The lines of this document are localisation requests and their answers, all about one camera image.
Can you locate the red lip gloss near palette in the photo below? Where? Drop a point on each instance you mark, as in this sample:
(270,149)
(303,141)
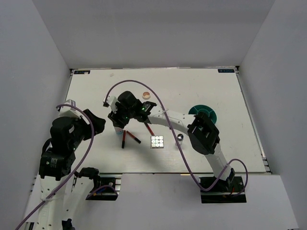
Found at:
(149,129)

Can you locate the white lotion bottle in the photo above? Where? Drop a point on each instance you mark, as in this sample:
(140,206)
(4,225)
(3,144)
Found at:
(118,130)

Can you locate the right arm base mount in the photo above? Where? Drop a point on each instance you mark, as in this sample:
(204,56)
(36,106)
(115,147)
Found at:
(220,195)

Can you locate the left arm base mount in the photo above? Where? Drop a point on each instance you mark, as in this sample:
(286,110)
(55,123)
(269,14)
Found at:
(106,188)

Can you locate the clear bottle black cap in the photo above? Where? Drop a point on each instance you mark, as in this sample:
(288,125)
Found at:
(179,140)

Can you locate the red lip gloss tube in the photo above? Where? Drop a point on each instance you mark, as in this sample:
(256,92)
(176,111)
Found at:
(123,139)

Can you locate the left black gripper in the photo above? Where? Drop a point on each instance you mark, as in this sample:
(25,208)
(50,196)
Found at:
(99,123)

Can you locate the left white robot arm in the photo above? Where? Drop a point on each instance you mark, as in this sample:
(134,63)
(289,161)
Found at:
(58,155)

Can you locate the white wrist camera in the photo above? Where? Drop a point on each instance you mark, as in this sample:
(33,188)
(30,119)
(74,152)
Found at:
(110,101)
(66,111)

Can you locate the teal round organizer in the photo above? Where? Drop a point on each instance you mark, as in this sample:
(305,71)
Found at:
(195,110)

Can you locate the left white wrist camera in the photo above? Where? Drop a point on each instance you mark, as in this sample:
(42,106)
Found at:
(66,111)

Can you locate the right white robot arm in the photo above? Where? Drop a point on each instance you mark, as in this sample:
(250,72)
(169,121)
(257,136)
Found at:
(202,132)

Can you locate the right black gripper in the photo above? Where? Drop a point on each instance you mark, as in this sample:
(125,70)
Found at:
(116,118)

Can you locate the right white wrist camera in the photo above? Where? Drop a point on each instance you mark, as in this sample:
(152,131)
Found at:
(110,101)

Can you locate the clear eyeshadow palette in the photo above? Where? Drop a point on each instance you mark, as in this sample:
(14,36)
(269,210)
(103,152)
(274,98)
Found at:
(157,142)

